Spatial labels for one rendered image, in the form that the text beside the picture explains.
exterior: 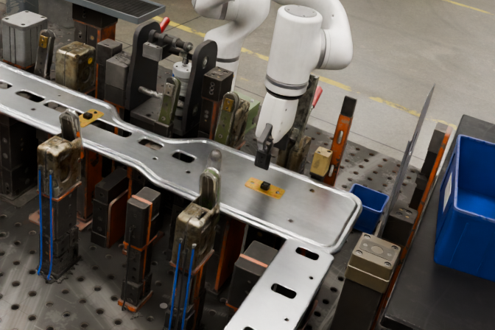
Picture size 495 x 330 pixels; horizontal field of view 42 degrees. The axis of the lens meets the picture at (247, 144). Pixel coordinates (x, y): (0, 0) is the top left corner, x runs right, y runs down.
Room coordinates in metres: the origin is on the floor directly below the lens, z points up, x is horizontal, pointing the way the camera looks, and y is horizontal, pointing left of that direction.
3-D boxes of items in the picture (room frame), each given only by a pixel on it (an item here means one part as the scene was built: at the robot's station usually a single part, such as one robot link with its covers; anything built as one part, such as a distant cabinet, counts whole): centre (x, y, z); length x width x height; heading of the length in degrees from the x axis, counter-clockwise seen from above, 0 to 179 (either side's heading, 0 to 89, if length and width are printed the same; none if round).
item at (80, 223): (1.32, 0.38, 0.84); 0.13 x 0.05 x 0.29; 160
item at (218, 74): (1.43, 0.10, 0.91); 0.07 x 0.05 x 0.42; 160
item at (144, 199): (1.05, 0.19, 0.84); 0.11 x 0.08 x 0.29; 160
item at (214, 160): (1.19, 0.06, 1.02); 0.03 x 0.03 x 0.07
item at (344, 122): (1.26, -0.20, 0.95); 0.03 x 0.01 x 0.50; 70
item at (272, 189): (1.15, -0.05, 1.01); 0.08 x 0.04 x 0.01; 70
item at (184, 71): (1.46, 0.22, 0.94); 0.18 x 0.13 x 0.49; 70
